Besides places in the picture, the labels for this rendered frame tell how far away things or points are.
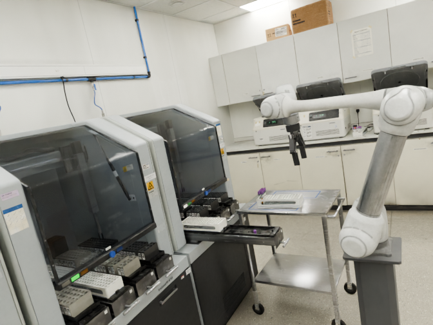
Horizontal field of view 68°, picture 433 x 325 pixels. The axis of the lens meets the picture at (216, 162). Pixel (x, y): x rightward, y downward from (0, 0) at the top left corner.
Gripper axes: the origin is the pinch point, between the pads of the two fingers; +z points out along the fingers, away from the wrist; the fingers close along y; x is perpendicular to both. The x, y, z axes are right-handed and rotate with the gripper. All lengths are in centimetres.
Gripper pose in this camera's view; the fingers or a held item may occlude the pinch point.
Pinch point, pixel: (300, 159)
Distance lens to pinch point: 181.2
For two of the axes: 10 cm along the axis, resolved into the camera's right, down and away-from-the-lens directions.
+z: 2.7, 9.5, 1.7
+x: -8.2, 1.3, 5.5
